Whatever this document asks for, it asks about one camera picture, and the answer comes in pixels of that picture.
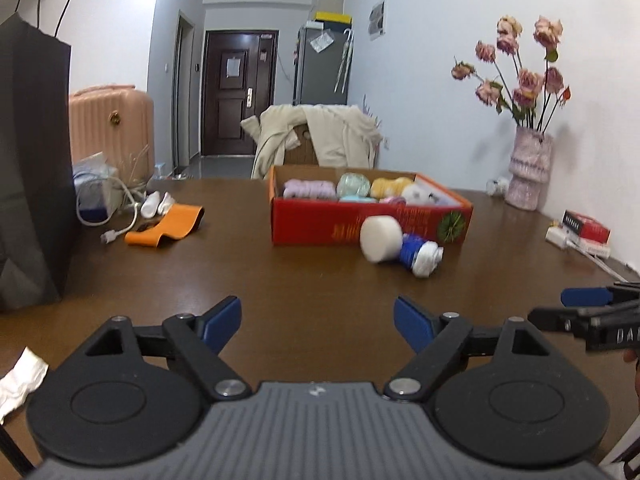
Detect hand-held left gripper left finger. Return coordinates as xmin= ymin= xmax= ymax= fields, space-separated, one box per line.
xmin=84 ymin=296 xmax=252 ymax=404

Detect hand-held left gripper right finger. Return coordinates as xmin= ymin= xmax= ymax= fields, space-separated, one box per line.
xmin=383 ymin=296 xmax=552 ymax=404

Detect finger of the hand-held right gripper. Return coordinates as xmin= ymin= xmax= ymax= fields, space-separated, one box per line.
xmin=527 ymin=306 xmax=592 ymax=334
xmin=560 ymin=282 xmax=640 ymax=308

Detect blue and white cloth roll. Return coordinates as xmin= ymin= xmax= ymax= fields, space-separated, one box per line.
xmin=398 ymin=233 xmax=445 ymax=279

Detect white foam roll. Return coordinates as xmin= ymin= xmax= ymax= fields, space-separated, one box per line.
xmin=359 ymin=214 xmax=405 ymax=264

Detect red cardboard box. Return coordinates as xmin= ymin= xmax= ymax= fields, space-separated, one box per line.
xmin=267 ymin=164 xmax=474 ymax=247

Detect clear bubble wrap pouch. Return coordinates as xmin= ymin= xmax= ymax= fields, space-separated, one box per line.
xmin=335 ymin=172 xmax=372 ymax=199

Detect person's right hand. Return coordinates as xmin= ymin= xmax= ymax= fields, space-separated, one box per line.
xmin=623 ymin=347 xmax=640 ymax=408

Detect white power adapter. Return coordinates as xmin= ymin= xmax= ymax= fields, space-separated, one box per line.
xmin=544 ymin=225 xmax=571 ymax=249

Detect red and black box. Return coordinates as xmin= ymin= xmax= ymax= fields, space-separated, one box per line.
xmin=563 ymin=209 xmax=612 ymax=244

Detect white plush toy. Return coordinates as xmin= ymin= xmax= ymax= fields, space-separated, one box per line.
xmin=402 ymin=183 xmax=452 ymax=207

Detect yellow plush toy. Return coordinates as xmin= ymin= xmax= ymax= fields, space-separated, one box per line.
xmin=369 ymin=176 xmax=416 ymax=200

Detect pink speckled vase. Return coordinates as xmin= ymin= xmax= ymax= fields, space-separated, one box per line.
xmin=503 ymin=125 xmax=555 ymax=211

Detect wooden chair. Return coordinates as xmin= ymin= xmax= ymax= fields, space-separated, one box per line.
xmin=284 ymin=124 xmax=321 ymax=166

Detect beige jacket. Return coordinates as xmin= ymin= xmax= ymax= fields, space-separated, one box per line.
xmin=240 ymin=103 xmax=382 ymax=180

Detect crumpled white paper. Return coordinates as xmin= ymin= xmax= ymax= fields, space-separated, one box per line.
xmin=0 ymin=345 xmax=50 ymax=424

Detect dried lavender sprigs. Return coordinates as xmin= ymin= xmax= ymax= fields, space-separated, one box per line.
xmin=362 ymin=93 xmax=384 ymax=131

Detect dark brown entrance door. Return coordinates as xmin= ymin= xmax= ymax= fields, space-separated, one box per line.
xmin=200 ymin=29 xmax=280 ymax=157

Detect pink suitcase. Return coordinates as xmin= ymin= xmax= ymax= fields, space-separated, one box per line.
xmin=68 ymin=84 xmax=155 ymax=182

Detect dried pink roses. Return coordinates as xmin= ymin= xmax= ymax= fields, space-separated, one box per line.
xmin=451 ymin=14 xmax=572 ymax=134

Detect grey interior door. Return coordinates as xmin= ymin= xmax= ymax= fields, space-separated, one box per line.
xmin=172 ymin=13 xmax=196 ymax=171

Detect black paper bag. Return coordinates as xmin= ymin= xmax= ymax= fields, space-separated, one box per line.
xmin=0 ymin=0 xmax=72 ymax=311

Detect grey refrigerator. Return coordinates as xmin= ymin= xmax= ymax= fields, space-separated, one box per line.
xmin=292 ymin=22 xmax=351 ymax=107

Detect hanging umbrella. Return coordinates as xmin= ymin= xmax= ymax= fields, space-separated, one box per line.
xmin=333 ymin=28 xmax=355 ymax=94

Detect orange strap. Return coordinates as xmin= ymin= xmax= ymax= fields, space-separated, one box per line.
xmin=124 ymin=203 xmax=206 ymax=247

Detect white power cable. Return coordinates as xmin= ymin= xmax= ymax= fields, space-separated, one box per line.
xmin=75 ymin=175 xmax=147 ymax=246

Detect clear plastic bag with cable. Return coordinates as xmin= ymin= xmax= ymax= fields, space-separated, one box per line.
xmin=74 ymin=170 xmax=124 ymax=224

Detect wall poster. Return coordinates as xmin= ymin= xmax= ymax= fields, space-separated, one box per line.
xmin=368 ymin=0 xmax=387 ymax=43

